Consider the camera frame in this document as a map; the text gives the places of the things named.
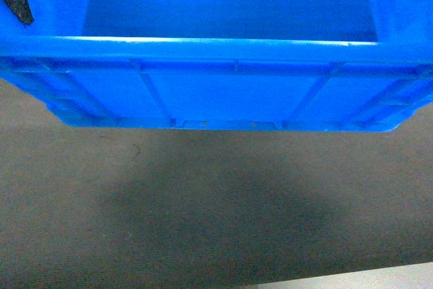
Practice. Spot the large blue plastic crate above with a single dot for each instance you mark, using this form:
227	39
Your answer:
267	65

